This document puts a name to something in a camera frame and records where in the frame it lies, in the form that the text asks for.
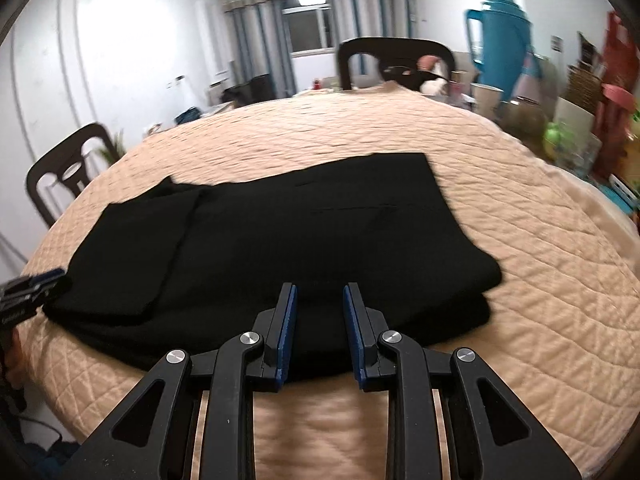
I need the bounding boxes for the window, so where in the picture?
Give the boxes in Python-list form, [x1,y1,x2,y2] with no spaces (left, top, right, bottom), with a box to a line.
[282,0,335,56]

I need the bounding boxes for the person's left hand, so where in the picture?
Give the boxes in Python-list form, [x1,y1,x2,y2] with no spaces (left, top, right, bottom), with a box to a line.
[5,327,26,386]

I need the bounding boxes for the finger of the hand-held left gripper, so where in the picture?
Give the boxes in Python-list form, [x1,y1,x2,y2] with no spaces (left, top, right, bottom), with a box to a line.
[22,269,68,283]
[0,277,72,317]

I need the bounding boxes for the beige quilted blanket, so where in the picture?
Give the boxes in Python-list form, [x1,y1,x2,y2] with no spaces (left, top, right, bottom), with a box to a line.
[20,85,640,480]

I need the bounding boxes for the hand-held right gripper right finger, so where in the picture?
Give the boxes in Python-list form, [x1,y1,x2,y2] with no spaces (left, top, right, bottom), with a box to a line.
[341,282,583,480]

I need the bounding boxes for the glass jar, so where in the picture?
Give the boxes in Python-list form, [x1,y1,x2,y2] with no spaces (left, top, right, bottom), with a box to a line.
[502,97,546,146]

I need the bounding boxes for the green plant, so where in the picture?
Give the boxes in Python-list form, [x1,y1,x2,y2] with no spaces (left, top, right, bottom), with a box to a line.
[97,130,125,163]

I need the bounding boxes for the blue striped curtain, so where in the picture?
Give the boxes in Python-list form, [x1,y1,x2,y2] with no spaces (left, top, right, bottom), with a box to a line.
[220,0,296,98]
[325,0,413,56]

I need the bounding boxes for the black pants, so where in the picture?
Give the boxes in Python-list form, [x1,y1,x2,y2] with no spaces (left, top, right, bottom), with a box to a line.
[42,152,502,381]

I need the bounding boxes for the white paper cup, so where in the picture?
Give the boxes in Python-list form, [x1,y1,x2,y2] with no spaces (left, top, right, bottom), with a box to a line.
[472,84,504,120]

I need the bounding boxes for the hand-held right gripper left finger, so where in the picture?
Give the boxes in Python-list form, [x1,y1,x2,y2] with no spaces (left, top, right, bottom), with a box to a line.
[60,282,299,480]

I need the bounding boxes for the white plastic container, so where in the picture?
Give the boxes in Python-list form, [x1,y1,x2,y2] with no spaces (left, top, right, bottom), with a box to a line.
[552,96,596,161]

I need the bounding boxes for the dark wooden chair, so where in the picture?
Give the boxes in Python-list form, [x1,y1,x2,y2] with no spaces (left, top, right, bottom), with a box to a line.
[336,37,456,92]
[26,122,121,228]

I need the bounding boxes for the black bag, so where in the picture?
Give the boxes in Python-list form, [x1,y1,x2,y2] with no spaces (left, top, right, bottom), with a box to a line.
[222,75,275,106]

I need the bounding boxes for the pink and black cloth bundle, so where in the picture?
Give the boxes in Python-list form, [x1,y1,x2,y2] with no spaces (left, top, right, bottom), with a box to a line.
[417,55,449,95]

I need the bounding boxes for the wicker basket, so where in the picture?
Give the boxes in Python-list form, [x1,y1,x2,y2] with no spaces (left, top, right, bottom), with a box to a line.
[567,65,603,111]

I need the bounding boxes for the white side desk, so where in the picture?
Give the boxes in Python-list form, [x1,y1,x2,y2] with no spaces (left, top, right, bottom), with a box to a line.
[145,100,236,138]

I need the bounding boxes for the blue thermos jug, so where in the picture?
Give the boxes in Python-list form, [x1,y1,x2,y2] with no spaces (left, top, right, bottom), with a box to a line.
[464,0,535,103]

